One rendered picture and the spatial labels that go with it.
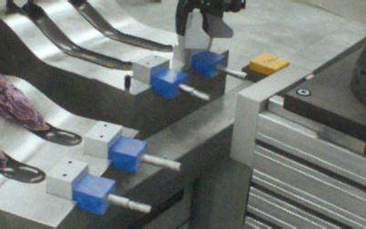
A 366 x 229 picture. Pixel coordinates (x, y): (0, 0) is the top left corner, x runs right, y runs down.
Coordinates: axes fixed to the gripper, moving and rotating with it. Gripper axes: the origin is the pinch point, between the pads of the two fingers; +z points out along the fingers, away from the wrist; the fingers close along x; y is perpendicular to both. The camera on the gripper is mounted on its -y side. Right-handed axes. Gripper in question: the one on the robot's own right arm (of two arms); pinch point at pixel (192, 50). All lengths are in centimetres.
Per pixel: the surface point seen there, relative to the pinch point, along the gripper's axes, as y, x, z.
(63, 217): 12.6, -43.5, 5.0
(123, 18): -20.8, 6.2, 1.2
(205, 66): 4.1, -2.2, 1.0
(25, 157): -0.7, -37.5, 4.9
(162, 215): 2.8, -9.5, 27.6
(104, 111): -3.8, -17.6, 6.4
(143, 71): -0.1, -13.2, -0.3
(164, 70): 1.7, -10.0, 0.0
